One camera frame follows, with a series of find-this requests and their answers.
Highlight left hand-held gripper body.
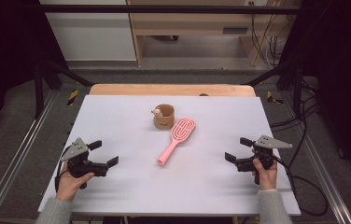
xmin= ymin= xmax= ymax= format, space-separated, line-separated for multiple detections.
xmin=61 ymin=137 xmax=109 ymax=189

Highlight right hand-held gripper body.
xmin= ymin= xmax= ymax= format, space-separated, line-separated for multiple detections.
xmin=235 ymin=134 xmax=293 ymax=185

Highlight pink hairbrush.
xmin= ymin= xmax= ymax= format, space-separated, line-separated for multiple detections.
xmin=157 ymin=117 xmax=197 ymax=167

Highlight person's left hand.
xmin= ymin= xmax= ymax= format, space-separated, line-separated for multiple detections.
xmin=55 ymin=161 xmax=96 ymax=203

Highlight person's right hand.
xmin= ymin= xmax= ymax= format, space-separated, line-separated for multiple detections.
xmin=251 ymin=149 xmax=278 ymax=191

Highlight black metal stand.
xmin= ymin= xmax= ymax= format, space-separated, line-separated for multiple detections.
xmin=34 ymin=58 xmax=94 ymax=119
xmin=242 ymin=59 xmax=304 ymax=119

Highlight light wooden table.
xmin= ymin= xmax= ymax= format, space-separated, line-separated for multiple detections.
xmin=89 ymin=83 xmax=257 ymax=98

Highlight white cabinet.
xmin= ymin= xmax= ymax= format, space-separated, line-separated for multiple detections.
xmin=38 ymin=0 xmax=137 ymax=62

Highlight dark curtain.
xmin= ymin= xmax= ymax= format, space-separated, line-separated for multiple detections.
xmin=0 ymin=0 xmax=69 ymax=143
xmin=280 ymin=0 xmax=351 ymax=183

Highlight light wooden desk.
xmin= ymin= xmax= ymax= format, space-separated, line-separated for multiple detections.
xmin=126 ymin=0 xmax=291 ymax=67

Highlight black horizontal bar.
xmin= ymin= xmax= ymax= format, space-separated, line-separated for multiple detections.
xmin=39 ymin=4 xmax=302 ymax=15

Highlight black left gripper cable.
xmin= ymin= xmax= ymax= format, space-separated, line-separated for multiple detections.
xmin=54 ymin=154 xmax=69 ymax=192

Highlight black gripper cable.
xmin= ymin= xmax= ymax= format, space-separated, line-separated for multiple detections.
xmin=54 ymin=154 xmax=69 ymax=192
xmin=272 ymin=154 xmax=330 ymax=217

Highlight black floor cables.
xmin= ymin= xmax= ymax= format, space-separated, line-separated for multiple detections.
xmin=270 ymin=77 xmax=321 ymax=171

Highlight aluminium rail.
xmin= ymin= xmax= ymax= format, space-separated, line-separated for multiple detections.
xmin=0 ymin=92 xmax=57 ymax=224
xmin=280 ymin=92 xmax=351 ymax=224

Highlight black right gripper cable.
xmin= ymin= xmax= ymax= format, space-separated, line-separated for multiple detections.
xmin=272 ymin=154 xmax=330 ymax=217

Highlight bundle of hanging cables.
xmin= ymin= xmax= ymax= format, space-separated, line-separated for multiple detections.
xmin=249 ymin=13 xmax=291 ymax=68

